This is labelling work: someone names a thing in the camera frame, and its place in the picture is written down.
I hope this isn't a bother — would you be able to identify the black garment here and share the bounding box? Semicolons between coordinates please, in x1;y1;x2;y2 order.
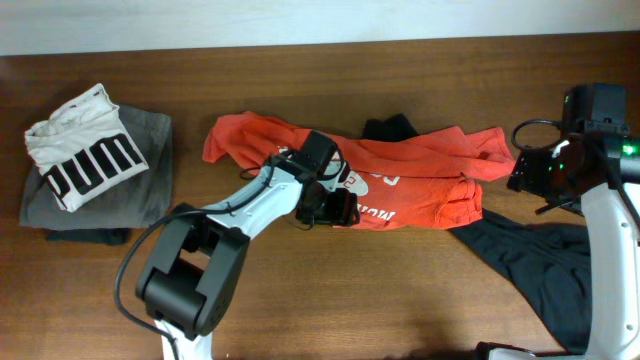
360;114;592;354

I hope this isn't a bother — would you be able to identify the red orange printed t-shirt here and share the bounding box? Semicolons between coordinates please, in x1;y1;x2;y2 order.
202;112;515;230

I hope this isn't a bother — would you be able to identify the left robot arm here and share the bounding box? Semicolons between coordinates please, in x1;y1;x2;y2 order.
135;131;360;359

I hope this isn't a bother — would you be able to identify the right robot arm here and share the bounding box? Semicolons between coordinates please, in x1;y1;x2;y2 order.
507;83;639;359

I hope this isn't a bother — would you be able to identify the grey folded garment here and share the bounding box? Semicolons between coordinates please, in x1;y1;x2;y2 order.
19;105;173;230

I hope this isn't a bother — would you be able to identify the dark folded garment bottom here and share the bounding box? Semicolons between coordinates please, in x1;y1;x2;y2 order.
46;228;131;246

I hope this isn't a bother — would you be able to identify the white Puma shirt folded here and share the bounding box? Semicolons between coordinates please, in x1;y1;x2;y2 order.
24;83;149;213

